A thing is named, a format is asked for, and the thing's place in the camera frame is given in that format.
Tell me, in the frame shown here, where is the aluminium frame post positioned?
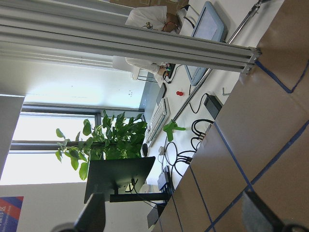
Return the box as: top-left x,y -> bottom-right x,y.
0,0 -> 261,73

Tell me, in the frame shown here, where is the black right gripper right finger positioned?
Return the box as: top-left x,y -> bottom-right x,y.
242,191 -> 309,232

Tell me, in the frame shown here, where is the reacher grabber tool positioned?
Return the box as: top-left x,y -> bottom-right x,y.
163,0 -> 267,142

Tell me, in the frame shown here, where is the person with glasses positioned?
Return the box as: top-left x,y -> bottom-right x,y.
112,56 -> 167,86

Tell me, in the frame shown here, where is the black smartphone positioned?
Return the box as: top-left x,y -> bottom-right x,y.
156,83 -> 167,105

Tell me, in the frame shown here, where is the person in white hoodie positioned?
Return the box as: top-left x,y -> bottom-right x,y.
125,6 -> 186,34

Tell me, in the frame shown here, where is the silver hex key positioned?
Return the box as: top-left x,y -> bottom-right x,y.
222,87 -> 230,96

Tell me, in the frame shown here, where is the white keyboard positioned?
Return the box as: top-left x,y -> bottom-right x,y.
145,97 -> 170,146

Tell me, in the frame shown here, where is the black monitor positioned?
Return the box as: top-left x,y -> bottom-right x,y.
84,157 -> 170,203

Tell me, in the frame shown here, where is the blue teach pendant tablet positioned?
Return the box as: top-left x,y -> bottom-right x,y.
185,1 -> 227,86

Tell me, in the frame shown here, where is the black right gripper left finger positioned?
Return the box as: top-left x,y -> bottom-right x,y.
53,193 -> 106,232

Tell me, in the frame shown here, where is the green potted plant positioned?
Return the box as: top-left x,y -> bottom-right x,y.
55,111 -> 147,180

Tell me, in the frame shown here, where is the black power adapter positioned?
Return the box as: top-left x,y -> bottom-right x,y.
204,95 -> 223,119

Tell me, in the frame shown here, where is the black computer mouse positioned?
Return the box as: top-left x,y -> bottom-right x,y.
141,143 -> 148,157

